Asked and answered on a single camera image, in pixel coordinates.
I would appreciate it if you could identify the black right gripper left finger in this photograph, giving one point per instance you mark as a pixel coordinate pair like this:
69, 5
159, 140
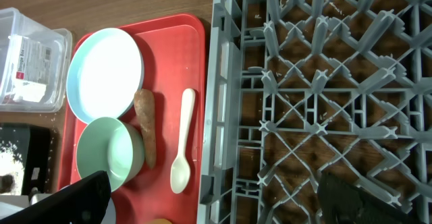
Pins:
85, 201

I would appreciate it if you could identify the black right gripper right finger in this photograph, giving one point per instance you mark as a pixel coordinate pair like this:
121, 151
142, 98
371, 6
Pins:
341, 202

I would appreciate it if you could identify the small blue bowl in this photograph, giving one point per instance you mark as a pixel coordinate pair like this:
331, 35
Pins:
110, 214

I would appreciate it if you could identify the green bowl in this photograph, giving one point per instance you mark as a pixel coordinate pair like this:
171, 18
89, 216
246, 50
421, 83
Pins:
110, 145

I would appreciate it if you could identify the yellow cup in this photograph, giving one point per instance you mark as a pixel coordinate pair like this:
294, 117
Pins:
159, 221

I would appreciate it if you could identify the brown food scrap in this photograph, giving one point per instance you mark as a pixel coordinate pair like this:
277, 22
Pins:
6, 183

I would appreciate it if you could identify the pile of rice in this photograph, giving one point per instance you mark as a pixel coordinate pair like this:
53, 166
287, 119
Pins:
12, 163

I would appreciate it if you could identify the brown sweet potato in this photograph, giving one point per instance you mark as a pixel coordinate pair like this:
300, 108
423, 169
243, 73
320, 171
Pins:
144, 105

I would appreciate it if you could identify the light blue plate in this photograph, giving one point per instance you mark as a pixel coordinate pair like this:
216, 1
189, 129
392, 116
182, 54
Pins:
106, 71

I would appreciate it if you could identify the grey dishwasher rack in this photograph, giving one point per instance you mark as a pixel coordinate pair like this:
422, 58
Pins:
298, 88

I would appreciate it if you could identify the black rectangular tray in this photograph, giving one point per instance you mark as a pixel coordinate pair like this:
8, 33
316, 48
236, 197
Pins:
33, 143

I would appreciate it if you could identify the white plastic spoon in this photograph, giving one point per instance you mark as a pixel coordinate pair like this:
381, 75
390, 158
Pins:
180, 168

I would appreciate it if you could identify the red serving tray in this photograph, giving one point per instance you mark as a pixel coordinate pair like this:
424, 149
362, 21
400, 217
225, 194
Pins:
173, 49

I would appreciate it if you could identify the clear plastic storage bin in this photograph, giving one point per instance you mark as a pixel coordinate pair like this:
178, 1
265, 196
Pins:
34, 64

